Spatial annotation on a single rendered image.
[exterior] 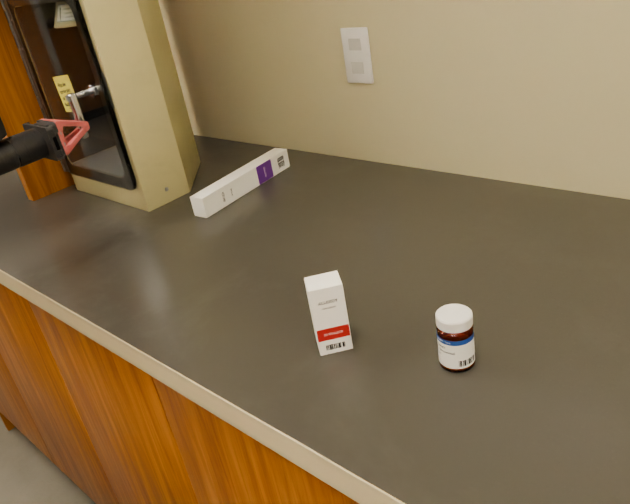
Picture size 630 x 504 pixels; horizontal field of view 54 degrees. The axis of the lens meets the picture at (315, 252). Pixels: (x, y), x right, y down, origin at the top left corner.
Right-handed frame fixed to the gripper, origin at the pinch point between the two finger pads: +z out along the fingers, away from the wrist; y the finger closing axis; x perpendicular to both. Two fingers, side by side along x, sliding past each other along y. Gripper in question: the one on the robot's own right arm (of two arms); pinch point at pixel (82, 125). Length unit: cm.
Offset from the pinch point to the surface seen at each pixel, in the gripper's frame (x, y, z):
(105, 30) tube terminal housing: -16.0, -5.3, 8.4
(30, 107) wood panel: -0.5, 31.8, 3.7
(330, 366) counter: 20, -73, -13
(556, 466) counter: 20, -101, -13
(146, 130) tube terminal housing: 4.2, -5.2, 10.2
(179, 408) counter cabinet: 33, -47, -22
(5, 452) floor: 114, 84, -30
